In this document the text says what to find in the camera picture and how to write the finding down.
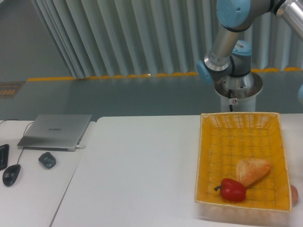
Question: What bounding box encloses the orange round fruit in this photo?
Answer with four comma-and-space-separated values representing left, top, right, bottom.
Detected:
290, 185, 298, 205

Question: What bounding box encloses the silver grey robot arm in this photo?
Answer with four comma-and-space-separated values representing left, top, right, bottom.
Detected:
196, 0, 303, 99

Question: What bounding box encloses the silver closed laptop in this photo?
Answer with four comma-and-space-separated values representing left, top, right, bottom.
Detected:
18, 114, 91, 151

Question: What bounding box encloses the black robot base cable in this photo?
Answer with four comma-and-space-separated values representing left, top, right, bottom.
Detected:
227, 89, 234, 113

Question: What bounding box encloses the bread loaf piece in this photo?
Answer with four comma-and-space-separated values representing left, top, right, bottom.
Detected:
236, 158, 271, 187

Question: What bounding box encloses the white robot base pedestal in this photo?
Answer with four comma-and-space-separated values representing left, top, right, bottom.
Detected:
214, 72, 263, 112

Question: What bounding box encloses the black mouse cable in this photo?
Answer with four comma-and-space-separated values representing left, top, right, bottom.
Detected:
0, 118, 36, 166

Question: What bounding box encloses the black keyboard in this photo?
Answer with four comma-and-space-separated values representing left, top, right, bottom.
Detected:
0, 144, 9, 170

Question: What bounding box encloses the grey pleated curtain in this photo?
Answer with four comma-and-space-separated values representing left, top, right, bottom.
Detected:
33, 0, 303, 79

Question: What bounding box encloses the red bell pepper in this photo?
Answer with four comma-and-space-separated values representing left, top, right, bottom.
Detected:
214, 178, 246, 202

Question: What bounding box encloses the yellow woven basket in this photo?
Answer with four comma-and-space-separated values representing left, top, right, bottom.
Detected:
195, 112, 292, 212

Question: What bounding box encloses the small black puck device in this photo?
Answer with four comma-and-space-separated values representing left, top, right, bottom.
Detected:
38, 152, 56, 169

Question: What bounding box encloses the black computer mouse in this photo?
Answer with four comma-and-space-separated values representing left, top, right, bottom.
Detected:
2, 164, 21, 187

